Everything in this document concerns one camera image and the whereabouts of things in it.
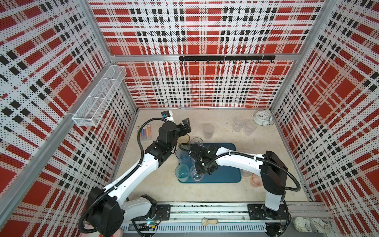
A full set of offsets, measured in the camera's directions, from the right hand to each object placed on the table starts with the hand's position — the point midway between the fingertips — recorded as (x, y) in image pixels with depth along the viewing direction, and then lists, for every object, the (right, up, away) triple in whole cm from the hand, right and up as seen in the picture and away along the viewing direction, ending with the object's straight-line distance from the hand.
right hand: (203, 170), depth 81 cm
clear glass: (-5, -4, +4) cm, 8 cm away
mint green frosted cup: (-12, -2, +3) cm, 13 cm away
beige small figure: (0, -21, -12) cm, 24 cm away
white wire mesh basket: (-71, +34, +9) cm, 79 cm away
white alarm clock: (+46, +31, +30) cm, 63 cm away
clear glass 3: (+35, +24, +25) cm, 50 cm away
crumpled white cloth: (+50, -21, -14) cm, 55 cm away
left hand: (-11, +28, -3) cm, 30 cm away
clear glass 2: (+27, +27, +28) cm, 48 cm away
